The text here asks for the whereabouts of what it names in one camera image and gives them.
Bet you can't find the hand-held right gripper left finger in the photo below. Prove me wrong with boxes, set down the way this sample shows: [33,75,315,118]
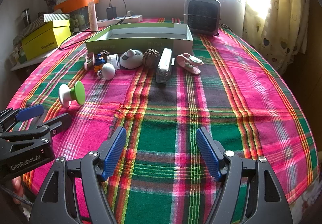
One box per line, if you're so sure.
[29,126,127,224]

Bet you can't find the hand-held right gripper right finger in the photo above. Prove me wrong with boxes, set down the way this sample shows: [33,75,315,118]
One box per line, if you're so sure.
[196,126,293,224]

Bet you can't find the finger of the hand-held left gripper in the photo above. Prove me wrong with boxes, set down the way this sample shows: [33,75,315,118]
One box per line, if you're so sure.
[0,104,45,134]
[0,113,72,155]

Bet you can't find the green white spool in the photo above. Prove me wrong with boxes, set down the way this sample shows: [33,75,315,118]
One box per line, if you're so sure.
[58,81,86,108]

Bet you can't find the pink white clip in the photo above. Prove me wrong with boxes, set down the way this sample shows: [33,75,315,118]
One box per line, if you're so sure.
[84,53,95,70]

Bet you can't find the white round knob toy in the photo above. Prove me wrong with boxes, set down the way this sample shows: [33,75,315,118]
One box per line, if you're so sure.
[98,63,116,80]

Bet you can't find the blue orange crochet toy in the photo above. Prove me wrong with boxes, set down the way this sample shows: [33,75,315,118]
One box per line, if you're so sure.
[94,53,105,71]

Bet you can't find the white jar ribbed lid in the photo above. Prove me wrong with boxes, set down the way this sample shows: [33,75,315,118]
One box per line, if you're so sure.
[107,54,120,70]

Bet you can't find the pink clip pale green pad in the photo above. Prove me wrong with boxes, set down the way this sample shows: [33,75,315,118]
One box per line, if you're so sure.
[176,53,204,75]

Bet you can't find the white panda toy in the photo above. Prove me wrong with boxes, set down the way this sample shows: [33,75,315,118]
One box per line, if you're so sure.
[120,49,144,68]

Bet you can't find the silver white rectangular device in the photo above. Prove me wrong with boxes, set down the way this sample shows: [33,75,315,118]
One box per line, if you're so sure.
[156,48,173,86]

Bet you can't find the large brown walnut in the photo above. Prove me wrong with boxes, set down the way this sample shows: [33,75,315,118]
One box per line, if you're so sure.
[143,49,161,68]

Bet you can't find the green cardboard box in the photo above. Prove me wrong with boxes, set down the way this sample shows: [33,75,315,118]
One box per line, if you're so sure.
[85,23,194,54]

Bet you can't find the person's left hand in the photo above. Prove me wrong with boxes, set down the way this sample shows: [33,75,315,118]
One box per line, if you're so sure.
[11,176,26,198]

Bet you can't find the white shelf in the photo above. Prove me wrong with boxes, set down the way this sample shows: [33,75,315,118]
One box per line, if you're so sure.
[10,49,51,71]

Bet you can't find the pink green plaid tablecloth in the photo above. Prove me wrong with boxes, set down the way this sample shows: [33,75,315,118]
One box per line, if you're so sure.
[6,16,316,224]

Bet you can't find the yellow box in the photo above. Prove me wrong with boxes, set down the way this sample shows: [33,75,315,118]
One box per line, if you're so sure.
[21,20,72,61]

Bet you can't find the grey striped box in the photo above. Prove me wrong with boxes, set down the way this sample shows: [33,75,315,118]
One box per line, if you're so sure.
[12,16,46,46]

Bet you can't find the green striped box lid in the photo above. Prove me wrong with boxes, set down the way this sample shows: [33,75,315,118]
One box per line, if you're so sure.
[43,13,71,23]

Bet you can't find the glass tank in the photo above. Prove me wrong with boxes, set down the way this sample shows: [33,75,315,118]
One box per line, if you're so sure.
[68,7,91,32]

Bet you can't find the cream tube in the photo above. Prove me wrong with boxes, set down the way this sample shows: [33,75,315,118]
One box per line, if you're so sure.
[88,0,98,31]

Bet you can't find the orange box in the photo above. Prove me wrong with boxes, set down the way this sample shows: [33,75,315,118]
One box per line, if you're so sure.
[54,0,100,13]

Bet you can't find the white power strip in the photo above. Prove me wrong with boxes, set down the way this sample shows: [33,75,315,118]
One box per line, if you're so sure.
[97,15,143,27]

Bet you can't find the grey space heater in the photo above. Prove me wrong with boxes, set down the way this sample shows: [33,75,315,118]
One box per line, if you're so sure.
[184,0,222,36]

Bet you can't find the heart print curtain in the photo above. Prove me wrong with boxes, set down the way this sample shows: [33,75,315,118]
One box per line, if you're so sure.
[243,0,311,73]

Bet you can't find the grey braided cable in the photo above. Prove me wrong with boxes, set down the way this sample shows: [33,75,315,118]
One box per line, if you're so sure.
[0,184,34,205]

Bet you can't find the black charger cable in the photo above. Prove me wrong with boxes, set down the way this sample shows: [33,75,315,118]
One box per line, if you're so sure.
[58,0,125,51]

